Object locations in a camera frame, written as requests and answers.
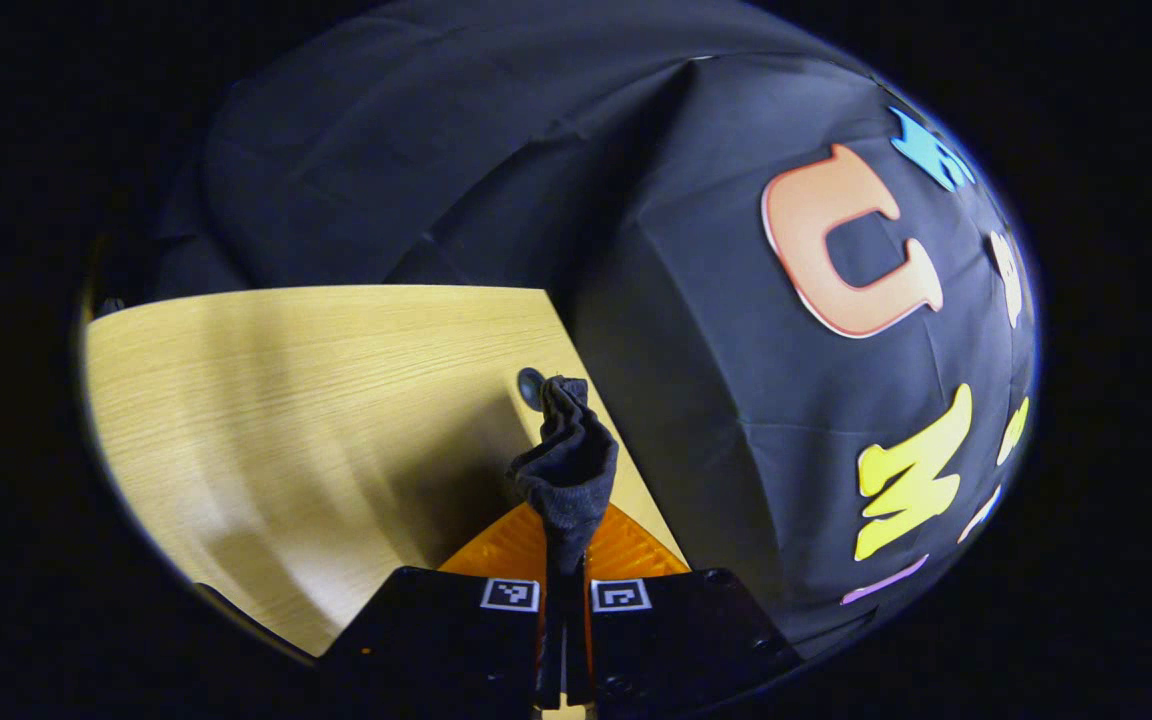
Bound black jeans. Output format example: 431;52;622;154
507;375;621;701

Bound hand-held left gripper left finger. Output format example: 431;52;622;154
319;503;549;713

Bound black backdrop cloth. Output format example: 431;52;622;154
146;0;1042;661

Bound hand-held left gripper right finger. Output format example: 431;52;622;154
584;503;803;713

